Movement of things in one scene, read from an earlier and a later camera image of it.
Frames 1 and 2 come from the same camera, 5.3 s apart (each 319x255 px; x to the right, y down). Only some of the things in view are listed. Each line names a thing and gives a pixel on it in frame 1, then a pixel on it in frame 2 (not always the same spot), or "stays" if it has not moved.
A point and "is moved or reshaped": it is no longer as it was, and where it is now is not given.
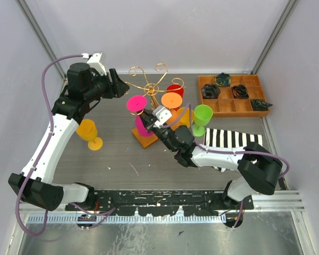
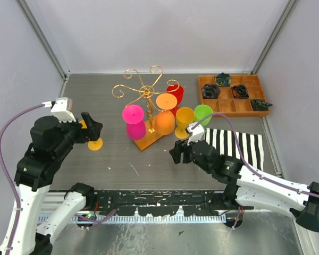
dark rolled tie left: [210, 91] stays
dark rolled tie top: [223, 79] stays
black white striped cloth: [227, 138] stays
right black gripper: [147, 119] -> [179, 147]
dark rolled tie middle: [240, 91] stays
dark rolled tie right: [258, 105] stays
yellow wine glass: [184, 118] stays
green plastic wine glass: [202, 115] stays
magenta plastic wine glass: [136, 103] -> [133, 115]
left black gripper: [118, 87] -> [93, 131]
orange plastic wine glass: [172, 100] is moved or reshaped
